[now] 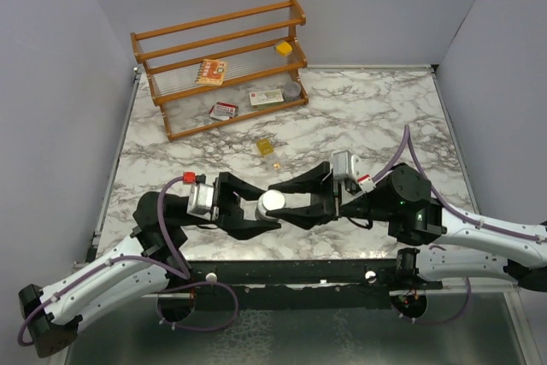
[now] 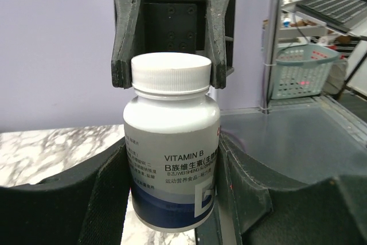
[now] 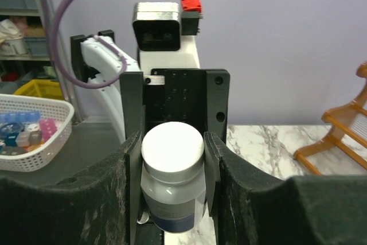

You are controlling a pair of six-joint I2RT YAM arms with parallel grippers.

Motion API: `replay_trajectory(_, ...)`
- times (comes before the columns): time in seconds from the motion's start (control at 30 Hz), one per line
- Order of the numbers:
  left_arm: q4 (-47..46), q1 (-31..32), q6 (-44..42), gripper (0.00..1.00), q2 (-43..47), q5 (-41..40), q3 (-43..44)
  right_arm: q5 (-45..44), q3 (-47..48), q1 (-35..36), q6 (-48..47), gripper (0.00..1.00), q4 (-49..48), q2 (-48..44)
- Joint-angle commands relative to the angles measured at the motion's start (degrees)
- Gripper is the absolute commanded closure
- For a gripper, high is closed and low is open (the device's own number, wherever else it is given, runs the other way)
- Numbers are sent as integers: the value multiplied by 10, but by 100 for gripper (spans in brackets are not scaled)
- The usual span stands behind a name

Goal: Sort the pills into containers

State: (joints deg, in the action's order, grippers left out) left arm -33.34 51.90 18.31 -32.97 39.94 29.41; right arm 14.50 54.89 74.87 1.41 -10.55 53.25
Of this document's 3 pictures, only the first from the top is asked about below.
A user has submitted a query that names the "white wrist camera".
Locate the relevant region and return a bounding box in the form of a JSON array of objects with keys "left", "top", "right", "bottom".
[
  {"left": 331, "top": 150, "right": 375, "bottom": 195},
  {"left": 182, "top": 172, "right": 215, "bottom": 220}
]

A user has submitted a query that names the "orange spiral notebook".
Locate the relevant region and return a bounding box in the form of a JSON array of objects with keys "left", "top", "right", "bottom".
[{"left": 196, "top": 59, "right": 228, "bottom": 86}]

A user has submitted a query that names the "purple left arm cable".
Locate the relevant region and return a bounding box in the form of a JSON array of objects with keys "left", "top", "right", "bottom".
[{"left": 16, "top": 176, "right": 239, "bottom": 345}]

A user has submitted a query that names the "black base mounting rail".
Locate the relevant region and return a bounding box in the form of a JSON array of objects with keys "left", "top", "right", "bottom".
[{"left": 161, "top": 257, "right": 442, "bottom": 311}]

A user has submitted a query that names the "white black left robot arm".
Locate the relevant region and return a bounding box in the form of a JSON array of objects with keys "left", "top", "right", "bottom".
[{"left": 17, "top": 172, "right": 280, "bottom": 358}]

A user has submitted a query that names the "yellow sticky note block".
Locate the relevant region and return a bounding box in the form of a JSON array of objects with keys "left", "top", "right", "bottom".
[{"left": 274, "top": 41, "right": 293, "bottom": 56}]

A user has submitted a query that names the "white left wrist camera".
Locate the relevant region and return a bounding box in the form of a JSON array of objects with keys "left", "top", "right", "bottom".
[{"left": 182, "top": 172, "right": 215, "bottom": 220}]

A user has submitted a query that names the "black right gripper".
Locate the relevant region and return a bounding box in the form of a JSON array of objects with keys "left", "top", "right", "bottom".
[{"left": 266, "top": 164, "right": 394, "bottom": 230}]

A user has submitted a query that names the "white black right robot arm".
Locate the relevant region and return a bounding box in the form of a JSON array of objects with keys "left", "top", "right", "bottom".
[{"left": 256, "top": 163, "right": 546, "bottom": 292}]

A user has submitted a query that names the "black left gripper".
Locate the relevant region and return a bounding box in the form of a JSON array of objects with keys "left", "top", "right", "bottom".
[{"left": 179, "top": 172, "right": 282, "bottom": 237}]

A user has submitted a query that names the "yellow clear pill organizer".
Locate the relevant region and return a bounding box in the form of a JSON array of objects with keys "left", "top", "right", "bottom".
[{"left": 256, "top": 138, "right": 286, "bottom": 171}]

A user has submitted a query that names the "green stapler box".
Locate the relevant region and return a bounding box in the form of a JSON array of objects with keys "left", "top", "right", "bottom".
[{"left": 249, "top": 88, "right": 285, "bottom": 110}]

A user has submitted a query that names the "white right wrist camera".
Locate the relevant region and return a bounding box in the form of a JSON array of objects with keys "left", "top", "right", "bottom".
[{"left": 331, "top": 150, "right": 375, "bottom": 195}]

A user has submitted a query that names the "orange wooden shelf rack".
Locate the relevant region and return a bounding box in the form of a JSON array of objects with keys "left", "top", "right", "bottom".
[{"left": 131, "top": 0, "right": 309, "bottom": 141}]

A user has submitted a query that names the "white pill bottle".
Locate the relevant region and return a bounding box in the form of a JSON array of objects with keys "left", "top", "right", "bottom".
[{"left": 255, "top": 190, "right": 310, "bottom": 224}]

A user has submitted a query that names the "red white staple box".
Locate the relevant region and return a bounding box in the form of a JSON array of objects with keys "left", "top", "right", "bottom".
[{"left": 209, "top": 102, "right": 238, "bottom": 121}]

